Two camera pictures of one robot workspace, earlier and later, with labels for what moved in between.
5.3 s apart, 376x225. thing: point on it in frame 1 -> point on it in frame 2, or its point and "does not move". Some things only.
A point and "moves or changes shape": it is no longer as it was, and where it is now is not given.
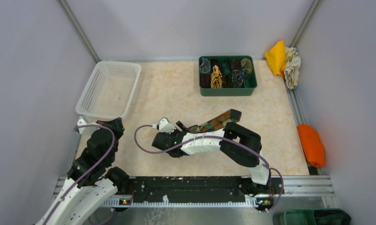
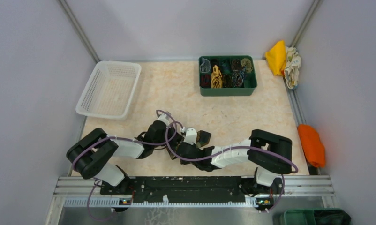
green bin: [315, 216] does not move
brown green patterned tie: [229, 116] moves or changes shape
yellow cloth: [276, 58] does not move
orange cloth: [313, 148] does not move
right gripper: [181, 125] -> [184, 162]
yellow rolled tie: [216, 79] does not move
